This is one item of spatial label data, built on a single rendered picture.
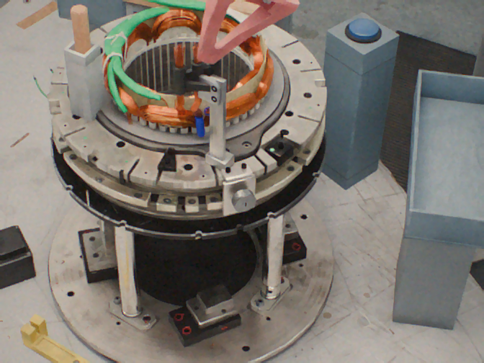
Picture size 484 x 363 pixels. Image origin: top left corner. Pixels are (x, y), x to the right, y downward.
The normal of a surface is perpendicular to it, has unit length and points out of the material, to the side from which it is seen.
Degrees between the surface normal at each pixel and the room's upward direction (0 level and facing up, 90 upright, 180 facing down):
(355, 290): 0
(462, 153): 0
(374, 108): 90
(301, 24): 0
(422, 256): 90
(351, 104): 90
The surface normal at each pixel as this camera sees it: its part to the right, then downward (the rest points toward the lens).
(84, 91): -0.48, 0.60
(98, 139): 0.03, -0.72
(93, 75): 0.87, 0.36
